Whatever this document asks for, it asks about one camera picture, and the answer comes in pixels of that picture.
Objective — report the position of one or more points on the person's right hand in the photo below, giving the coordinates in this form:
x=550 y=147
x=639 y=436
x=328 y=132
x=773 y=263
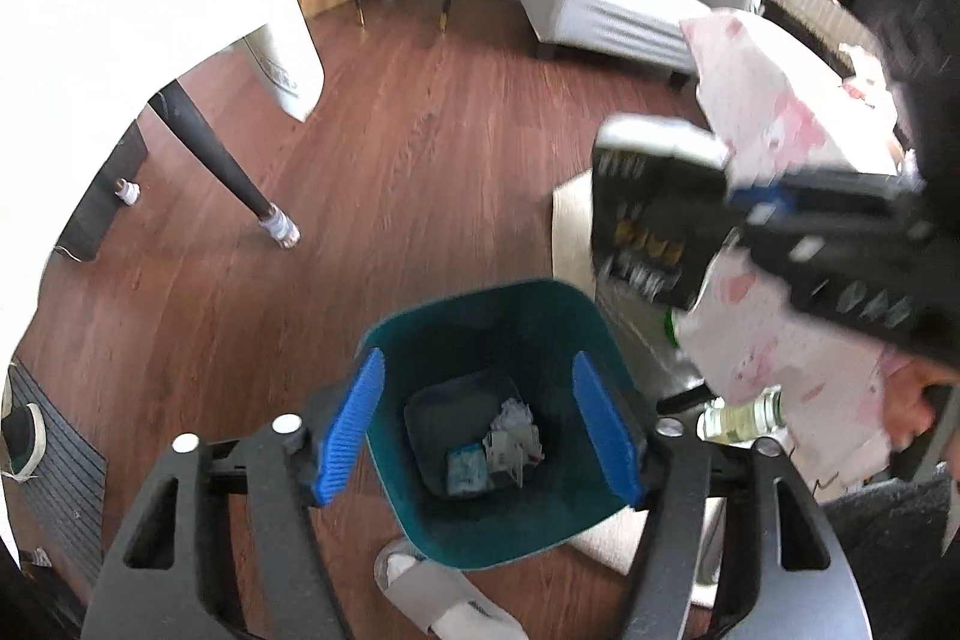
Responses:
x=907 y=404

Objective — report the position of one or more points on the black printed box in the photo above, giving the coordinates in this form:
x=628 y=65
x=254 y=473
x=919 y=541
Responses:
x=645 y=212

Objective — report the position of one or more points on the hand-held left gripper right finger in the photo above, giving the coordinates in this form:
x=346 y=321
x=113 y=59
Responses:
x=604 y=430

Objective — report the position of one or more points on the clear plastic wrapper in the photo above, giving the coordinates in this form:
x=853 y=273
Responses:
x=514 y=452

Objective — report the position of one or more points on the white slipper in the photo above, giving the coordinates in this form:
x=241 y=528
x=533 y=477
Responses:
x=435 y=591

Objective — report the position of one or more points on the white shoe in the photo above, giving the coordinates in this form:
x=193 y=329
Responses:
x=21 y=441

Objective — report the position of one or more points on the beige fringed desk cloth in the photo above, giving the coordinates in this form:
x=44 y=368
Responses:
x=802 y=10

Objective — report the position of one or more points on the clear glass bottle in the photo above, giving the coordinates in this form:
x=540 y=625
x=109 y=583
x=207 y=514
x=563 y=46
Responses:
x=739 y=419

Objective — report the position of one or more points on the black table leg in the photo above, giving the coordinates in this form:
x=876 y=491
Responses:
x=217 y=160

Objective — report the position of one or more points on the grey ribbed floor mat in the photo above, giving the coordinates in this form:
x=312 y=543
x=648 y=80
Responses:
x=67 y=475

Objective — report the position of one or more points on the pink printed tablecloth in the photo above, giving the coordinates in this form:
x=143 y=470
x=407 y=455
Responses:
x=750 y=85

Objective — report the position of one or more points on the green glass bottle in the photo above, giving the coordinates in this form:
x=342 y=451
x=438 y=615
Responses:
x=671 y=331

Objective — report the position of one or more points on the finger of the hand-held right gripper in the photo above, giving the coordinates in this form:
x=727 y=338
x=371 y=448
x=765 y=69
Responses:
x=761 y=201

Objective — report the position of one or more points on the dark teal trash bin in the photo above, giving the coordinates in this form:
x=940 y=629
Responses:
x=420 y=340

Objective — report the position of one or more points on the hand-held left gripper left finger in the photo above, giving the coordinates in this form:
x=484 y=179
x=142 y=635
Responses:
x=349 y=426

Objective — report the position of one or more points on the blue tissue packet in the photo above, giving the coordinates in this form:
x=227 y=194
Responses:
x=465 y=469

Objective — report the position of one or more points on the dark grey cloth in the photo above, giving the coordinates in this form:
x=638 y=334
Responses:
x=892 y=557

